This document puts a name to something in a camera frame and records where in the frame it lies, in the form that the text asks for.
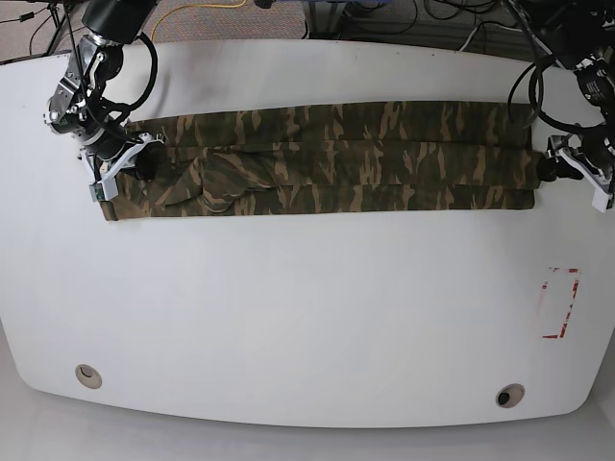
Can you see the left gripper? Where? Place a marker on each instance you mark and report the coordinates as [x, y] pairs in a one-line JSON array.
[[593, 160]]

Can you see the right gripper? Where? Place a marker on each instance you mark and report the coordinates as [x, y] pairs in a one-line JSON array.
[[148, 149]]

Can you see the camouflage t-shirt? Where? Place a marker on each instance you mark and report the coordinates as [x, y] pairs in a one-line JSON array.
[[361, 157]]

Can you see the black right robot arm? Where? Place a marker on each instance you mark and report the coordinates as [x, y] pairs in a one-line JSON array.
[[78, 106]]

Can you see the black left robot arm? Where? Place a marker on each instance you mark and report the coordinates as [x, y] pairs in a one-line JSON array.
[[577, 36]]

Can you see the red tape rectangle marking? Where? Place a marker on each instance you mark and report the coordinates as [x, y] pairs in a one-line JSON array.
[[557, 298]]

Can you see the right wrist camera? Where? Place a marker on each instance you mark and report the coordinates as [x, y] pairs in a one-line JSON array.
[[104, 190]]

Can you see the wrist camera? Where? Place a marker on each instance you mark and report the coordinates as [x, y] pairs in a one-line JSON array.
[[104, 190], [602, 201]]

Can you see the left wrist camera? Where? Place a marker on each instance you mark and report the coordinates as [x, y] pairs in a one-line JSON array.
[[602, 201]]

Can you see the left table cable grommet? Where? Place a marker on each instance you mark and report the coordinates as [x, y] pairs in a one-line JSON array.
[[88, 376]]

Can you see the table cable grommet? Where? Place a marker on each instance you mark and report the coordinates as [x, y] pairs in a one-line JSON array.
[[88, 376], [510, 396]]

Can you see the right table cable grommet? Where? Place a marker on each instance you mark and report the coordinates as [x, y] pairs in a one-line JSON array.
[[510, 396]]

